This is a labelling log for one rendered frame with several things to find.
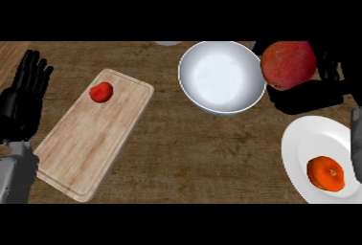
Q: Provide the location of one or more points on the white plate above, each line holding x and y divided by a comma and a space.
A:
310, 143

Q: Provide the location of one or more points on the red tomato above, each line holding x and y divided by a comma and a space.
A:
100, 92

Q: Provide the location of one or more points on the red mango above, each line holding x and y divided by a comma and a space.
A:
288, 65

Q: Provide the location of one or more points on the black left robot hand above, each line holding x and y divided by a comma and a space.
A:
20, 105

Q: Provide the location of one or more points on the orange fruit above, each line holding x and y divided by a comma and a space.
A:
325, 173

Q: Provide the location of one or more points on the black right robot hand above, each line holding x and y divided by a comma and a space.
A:
306, 97

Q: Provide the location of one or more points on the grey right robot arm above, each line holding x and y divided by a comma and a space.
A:
356, 146

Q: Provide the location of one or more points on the pale wooden cutting board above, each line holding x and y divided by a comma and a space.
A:
91, 134

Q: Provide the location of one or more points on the small grey object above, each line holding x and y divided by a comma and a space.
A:
167, 42

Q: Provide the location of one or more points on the white bowl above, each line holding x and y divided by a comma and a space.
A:
221, 78

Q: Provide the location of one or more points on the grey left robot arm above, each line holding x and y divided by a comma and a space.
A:
16, 172

